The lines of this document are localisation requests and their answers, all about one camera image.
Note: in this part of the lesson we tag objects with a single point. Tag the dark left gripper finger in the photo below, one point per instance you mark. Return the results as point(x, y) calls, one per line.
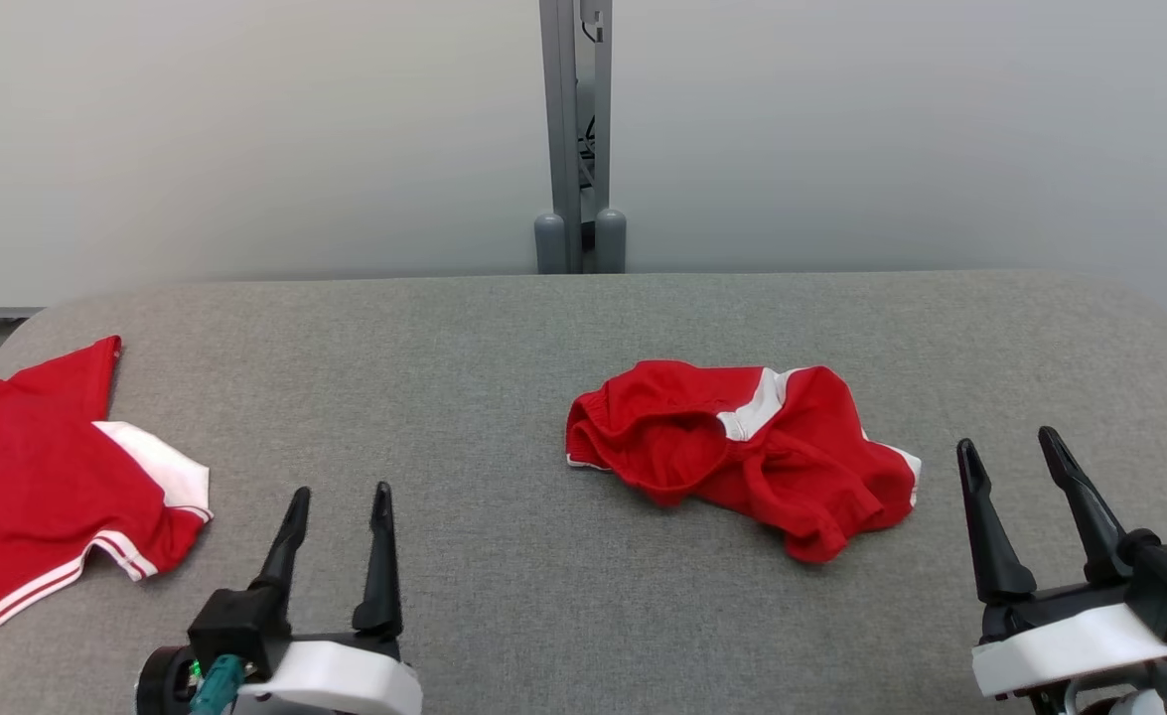
point(290, 541)
point(381, 576)

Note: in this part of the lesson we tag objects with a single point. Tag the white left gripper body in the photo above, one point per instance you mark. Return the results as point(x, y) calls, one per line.
point(345, 680)

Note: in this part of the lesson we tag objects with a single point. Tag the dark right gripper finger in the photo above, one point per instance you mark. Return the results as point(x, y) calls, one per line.
point(1085, 506)
point(990, 536)

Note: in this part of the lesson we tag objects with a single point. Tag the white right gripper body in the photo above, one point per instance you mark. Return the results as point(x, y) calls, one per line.
point(1070, 641)

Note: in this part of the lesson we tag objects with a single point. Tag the red shirt with white sleeves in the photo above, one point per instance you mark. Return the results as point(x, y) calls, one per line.
point(37, 487)

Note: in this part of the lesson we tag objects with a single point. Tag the red shorts with white trim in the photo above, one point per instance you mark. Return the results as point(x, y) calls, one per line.
point(742, 457)

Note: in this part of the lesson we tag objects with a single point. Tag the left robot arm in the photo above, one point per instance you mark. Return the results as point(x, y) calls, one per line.
point(161, 680)

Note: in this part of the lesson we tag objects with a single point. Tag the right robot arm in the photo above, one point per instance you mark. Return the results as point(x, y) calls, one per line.
point(1139, 700)

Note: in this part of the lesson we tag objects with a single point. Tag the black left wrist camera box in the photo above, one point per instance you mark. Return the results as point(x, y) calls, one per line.
point(235, 626)

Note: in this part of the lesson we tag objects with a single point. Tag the grey cylindrical post foot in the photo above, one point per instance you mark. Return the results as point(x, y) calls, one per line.
point(549, 243)
point(611, 240)

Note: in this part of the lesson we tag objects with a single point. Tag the grey metal partition post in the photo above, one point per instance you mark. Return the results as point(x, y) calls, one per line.
point(563, 99)

